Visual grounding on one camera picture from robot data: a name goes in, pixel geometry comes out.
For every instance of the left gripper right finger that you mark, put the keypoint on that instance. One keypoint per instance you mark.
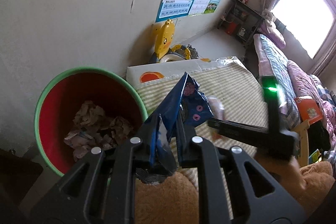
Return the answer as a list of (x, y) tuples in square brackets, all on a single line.
[(233, 187)]

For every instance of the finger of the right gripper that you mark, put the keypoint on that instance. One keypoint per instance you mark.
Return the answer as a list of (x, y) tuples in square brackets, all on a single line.
[(244, 133)]

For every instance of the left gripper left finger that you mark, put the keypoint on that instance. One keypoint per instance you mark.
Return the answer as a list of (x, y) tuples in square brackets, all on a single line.
[(100, 188)]

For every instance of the dark blue snack wrapper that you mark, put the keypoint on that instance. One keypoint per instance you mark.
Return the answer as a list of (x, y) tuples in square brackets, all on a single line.
[(171, 127)]

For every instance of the trash pile in bin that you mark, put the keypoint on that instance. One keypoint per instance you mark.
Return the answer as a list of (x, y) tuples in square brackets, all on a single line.
[(93, 128)]

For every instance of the green rimmed red trash bin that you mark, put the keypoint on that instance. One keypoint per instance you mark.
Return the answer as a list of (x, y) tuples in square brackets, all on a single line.
[(61, 100)]

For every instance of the person's right hand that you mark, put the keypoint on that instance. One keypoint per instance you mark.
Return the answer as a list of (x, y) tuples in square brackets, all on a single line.
[(287, 173)]

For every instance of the orange red box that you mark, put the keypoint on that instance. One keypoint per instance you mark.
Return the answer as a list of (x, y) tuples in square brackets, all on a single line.
[(308, 109)]

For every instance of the tan fuzzy blanket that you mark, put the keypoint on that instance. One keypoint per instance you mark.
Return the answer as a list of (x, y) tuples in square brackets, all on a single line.
[(173, 201)]

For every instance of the pink pillow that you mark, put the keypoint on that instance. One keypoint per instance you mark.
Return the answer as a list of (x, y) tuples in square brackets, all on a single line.
[(268, 28)]

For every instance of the yellow toy vehicle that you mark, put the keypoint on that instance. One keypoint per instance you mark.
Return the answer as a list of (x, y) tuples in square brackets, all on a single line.
[(176, 53)]

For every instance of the dark metal shelf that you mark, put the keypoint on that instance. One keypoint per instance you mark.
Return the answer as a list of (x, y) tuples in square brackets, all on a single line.
[(240, 21)]

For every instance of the white table with orange print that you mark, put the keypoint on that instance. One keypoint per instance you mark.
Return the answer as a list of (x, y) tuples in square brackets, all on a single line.
[(137, 75)]

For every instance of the yellow duck toy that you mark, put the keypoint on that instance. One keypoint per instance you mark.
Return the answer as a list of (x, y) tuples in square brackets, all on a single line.
[(162, 36)]

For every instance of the wooden chair frame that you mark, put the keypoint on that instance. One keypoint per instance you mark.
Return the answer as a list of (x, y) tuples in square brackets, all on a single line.
[(303, 152)]

